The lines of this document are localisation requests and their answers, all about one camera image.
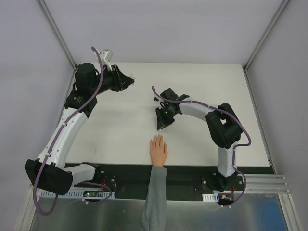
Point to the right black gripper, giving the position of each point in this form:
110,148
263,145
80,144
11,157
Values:
165,116

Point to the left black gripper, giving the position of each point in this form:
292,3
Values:
118,78

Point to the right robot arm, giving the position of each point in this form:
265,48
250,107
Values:
222,123

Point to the grey sleeved forearm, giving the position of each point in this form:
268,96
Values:
154,212

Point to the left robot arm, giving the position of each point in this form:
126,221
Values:
48,171

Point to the mannequin hand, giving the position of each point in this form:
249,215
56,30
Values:
158,151

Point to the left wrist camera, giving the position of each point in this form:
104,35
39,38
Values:
105,56

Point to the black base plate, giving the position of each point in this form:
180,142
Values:
175,183

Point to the right white cable duct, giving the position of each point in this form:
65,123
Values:
218,197

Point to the white cable duct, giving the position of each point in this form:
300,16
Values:
218,197
87,194

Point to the left aluminium frame post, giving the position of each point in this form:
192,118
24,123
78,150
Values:
56,31

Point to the aluminium frame post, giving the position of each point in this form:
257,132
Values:
56,31
272,23

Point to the left white cable duct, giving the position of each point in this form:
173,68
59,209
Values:
87,194

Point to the right aluminium frame post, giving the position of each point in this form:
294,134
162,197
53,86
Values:
272,23

